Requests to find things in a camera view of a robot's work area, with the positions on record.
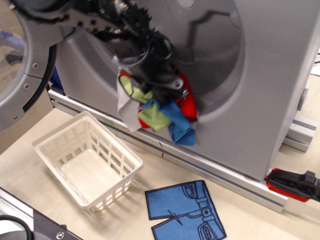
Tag grey felt cloth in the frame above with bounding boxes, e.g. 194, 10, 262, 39
116, 79, 141, 133

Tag white plastic laundry basket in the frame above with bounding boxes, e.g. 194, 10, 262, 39
32, 111, 143, 212

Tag grey toy washing machine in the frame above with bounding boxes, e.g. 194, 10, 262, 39
53, 0, 320, 181

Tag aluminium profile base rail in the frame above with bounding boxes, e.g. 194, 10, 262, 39
47, 88, 318, 214

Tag green felt sock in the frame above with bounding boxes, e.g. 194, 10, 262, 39
118, 75, 154, 104

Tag grey round machine door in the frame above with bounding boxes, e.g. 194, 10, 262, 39
0, 0, 63, 131

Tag red black clamp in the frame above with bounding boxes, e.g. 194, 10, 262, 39
265, 168, 320, 203

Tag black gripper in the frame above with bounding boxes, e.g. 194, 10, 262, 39
109, 32, 189, 104

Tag blue felt jeans shorts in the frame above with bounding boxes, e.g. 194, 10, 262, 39
145, 180, 227, 240

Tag black cable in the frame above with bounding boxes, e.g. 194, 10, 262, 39
0, 214, 34, 240

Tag blue object behind door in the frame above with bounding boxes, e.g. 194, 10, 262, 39
0, 28, 64, 99

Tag green felt cloth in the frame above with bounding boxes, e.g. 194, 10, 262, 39
137, 101, 172, 133

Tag aluminium frame with black bracket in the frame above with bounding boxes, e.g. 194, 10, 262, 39
0, 188, 80, 240

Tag blue felt cloth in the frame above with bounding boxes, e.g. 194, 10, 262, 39
148, 98, 196, 146

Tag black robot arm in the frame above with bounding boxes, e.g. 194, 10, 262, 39
10, 0, 190, 105

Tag red felt garment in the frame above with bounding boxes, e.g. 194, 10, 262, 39
116, 69, 198, 123

